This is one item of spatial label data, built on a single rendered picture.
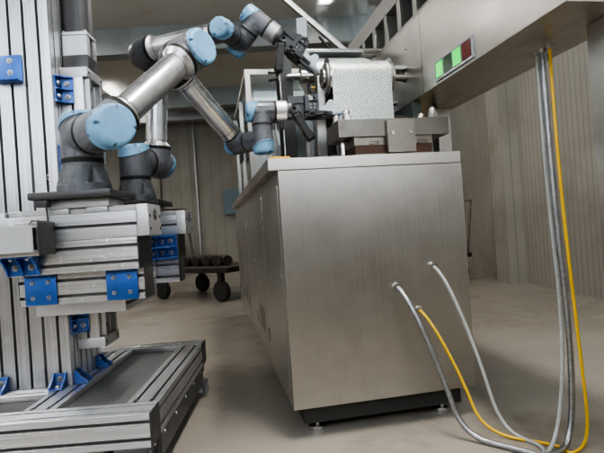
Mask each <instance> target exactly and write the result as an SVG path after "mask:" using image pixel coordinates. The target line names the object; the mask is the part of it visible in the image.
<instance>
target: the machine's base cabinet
mask: <svg viewBox="0 0 604 453"><path fill-rule="evenodd" d="M235 218H236V223H235V227H236V232H237V245H238V258H239V271H240V289H241V298H242V303H243V305H244V309H245V311H246V313H247V314H248V316H249V318H250V320H251V322H252V324H253V327H254V329H255V331H256V332H257V334H258V337H259V339H260V341H261V343H262V346H263V348H264V349H265V351H266V353H267V355H268V357H269V359H270V361H271V365H272V366H273V368H274V370H275V372H276V374H277V376H278V378H279V380H280V383H281V384H282V386H283V388H284V391H285V393H286V395H287V397H288V399H289V401H290V403H291V405H292V407H293V409H294V411H297V410H298V411H299V413H300V415H301V417H302V419H303V421H304V423H305V424H308V425H309V429H310V430H311V431H323V430H325V429H326V422H327V421H333V420H340V419H346V418H352V417H359V416H365V415H371V414H378V413H389V412H395V411H402V410H408V409H414V408H421V407H427V406H433V410H434V411H435V412H438V413H447V412H449V411H450V405H449V401H448V398H447V396H446V393H445V390H444V387H443V385H442V383H441V380H440V376H439V374H438V371H437V369H436V367H435V365H434V362H433V360H432V357H431V354H430V352H429V350H428V347H427V345H426V343H425V341H424V339H423V337H422V334H421V332H420V329H419V327H418V325H417V323H416V322H415V320H414V318H413V315H412V313H411V311H410V309H409V307H408V305H406V303H405V301H404V299H403V298H402V296H401V295H400V293H399V292H398V291H395V290H394V289H393V285H394V284H395V283H396V282H398V283H401V284H402V286H403V290H404V291H405V293H406V294H407V296H408V297H409V298H410V300H411V301H412V303H413V306H414V308H416V307H417V306H421V307H422V308H423V310H422V311H423V312H424V313H425V314H426V315H427V316H428V317H429V318H430V320H431V322H432V323H433V324H434V326H435V328H436V329H437V331H438V332H439V334H440V336H441V338H442V340H443V341H444V342H445V344H446V346H447V348H448V350H449V352H450V354H451V356H452V358H453V360H454V361H455V363H456V365H457V368H458V370H459V372H460V374H461V376H462V378H463V379H464V382H465V384H466V387H468V386H476V379H475V354H474V350H473V348H472V345H471V342H470V341H469V338H468V336H467V333H466V329H465V327H464V325H463V323H462V320H461V318H460V315H459V313H458V311H457V308H456V306H455V304H454V301H453V299H452V297H451V295H450V294H449V291H448V289H447V287H446V285H445V283H444V282H443V280H442V278H441V277H440V275H439V274H438V273H437V272H436V271H435V270H434V269H431V268H430V263H431V262H436V263H437V265H438V266H437V267H438V269H439V270H440V271H441V272H442V274H443V275H444V277H445V278H446V280H447V282H448V284H449V285H450V287H451V289H452V291H453V293H454V295H455V297H456V299H457V302H458V304H459V306H460V309H461V311H462V313H463V316H464V318H465V320H466V324H467V326H468V328H469V331H470V333H471V335H472V338H473V327H472V315H471V301H470V288H469V275H468V262H467V249H466V223H465V211H464V198H463V184H462V172H461V163H446V164H409V165H389V166H370V167H351V168H331V169H312V170H292V171H277V172H276V173H275V174H274V175H273V176H272V177H271V178H270V179H269V180H268V181H267V182H266V183H265V184H264V185H262V186H261V187H260V188H259V189H258V190H257V191H256V192H255V193H254V194H252V195H251V196H250V197H249V198H248V199H247V200H246V201H245V202H243V203H242V204H241V205H240V206H239V207H238V208H237V209H236V210H235ZM417 313H418V315H419V317H420V318H421V320H422V323H423V326H424V328H425V330H426V332H427V334H428V336H429V338H430V340H431V344H432V346H433V348H434V350H435V352H436V354H437V357H438V359H439V361H440V365H441V367H442V369H443V372H444V375H445V377H446V380H447V381H448V384H449V388H450V391H451V394H452V396H453V399H454V402H455V403H458V402H461V393H460V388H461V387H463V385H462V383H461V381H460V378H459V376H458V374H457V372H456V370H455V368H454V366H453V364H452V362H451V360H450V358H449V356H448V354H447V353H446V351H445V349H444V347H443V345H442V344H441V342H440V339H439V338H438V336H437V334H436V333H435V332H434V330H433V329H432V327H431V325H430V324H429V322H428V321H427V320H426V318H425V317H424V316H423V315H422V313H419V312H417Z"/></svg>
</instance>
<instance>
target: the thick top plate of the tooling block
mask: <svg viewBox="0 0 604 453"><path fill-rule="evenodd" d="M386 120H414V125H415V136H417V135H432V140H434V139H436V138H440V137H443V136H445V135H447V134H449V119H448V117H423V118H392V119H359V120H337V121H336V122H335V123H334V124H333V125H332V126H331V127H330V128H329V129H327V140H328V146H339V145H340V141H346V143H347V142H348V141H350V140H351V139H353V138H365V137H385V136H386V125H385V121H386Z"/></svg>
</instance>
